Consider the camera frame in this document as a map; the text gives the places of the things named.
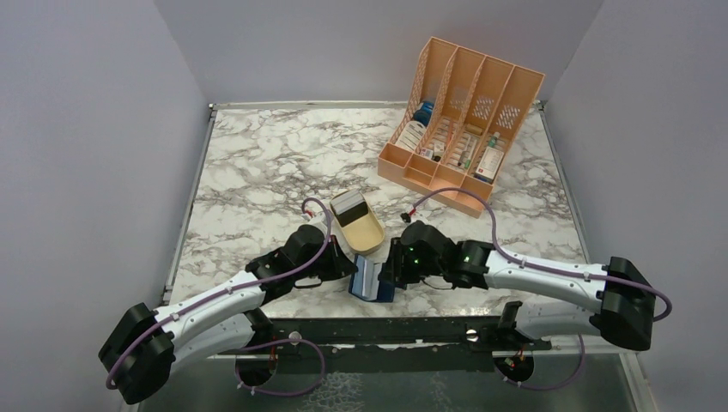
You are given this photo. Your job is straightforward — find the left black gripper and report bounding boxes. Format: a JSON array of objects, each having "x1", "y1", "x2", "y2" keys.
[{"x1": 294, "y1": 235, "x2": 359, "y2": 282}]

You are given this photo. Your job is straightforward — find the blue leather card holder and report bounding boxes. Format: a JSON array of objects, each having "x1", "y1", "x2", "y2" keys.
[{"x1": 349, "y1": 254, "x2": 395, "y2": 303}]

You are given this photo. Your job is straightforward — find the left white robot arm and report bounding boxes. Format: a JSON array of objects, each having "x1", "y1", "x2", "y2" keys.
[{"x1": 98, "y1": 224, "x2": 357, "y2": 404}]

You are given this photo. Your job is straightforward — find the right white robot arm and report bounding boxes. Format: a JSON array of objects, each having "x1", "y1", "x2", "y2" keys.
[{"x1": 378, "y1": 221, "x2": 657, "y2": 351}]

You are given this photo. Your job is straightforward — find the credit cards in tray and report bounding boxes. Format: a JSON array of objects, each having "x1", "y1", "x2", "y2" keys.
[{"x1": 330, "y1": 190, "x2": 369, "y2": 227}]

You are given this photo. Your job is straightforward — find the tan oval tray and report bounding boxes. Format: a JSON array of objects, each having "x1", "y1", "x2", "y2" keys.
[{"x1": 334, "y1": 202, "x2": 385, "y2": 255}]

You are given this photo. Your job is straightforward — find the small items in organizer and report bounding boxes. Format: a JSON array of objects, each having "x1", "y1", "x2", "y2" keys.
[{"x1": 419, "y1": 140, "x2": 446, "y2": 162}]

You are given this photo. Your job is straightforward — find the white red box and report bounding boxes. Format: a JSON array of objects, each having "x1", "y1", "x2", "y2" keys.
[{"x1": 475, "y1": 147, "x2": 504, "y2": 180}]

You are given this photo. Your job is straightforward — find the blue round container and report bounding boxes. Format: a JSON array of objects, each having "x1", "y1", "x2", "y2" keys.
[{"x1": 412, "y1": 100, "x2": 434, "y2": 127}]

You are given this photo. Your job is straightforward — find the orange desk organizer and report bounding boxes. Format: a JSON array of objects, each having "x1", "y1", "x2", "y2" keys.
[{"x1": 378, "y1": 37, "x2": 544, "y2": 217}]

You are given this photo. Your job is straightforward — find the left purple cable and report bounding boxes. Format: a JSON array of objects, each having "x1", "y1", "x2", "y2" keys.
[{"x1": 104, "y1": 197, "x2": 335, "y2": 391}]

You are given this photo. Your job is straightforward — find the purple cable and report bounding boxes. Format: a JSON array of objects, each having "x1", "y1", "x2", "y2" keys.
[
  {"x1": 401, "y1": 186, "x2": 673, "y2": 323},
  {"x1": 104, "y1": 197, "x2": 335, "y2": 391}
]

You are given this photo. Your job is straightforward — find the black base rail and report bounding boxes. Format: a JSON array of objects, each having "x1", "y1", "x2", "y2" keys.
[{"x1": 227, "y1": 316, "x2": 551, "y2": 376}]

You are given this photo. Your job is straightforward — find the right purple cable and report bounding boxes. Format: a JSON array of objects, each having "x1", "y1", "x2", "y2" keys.
[{"x1": 401, "y1": 186, "x2": 673, "y2": 323}]

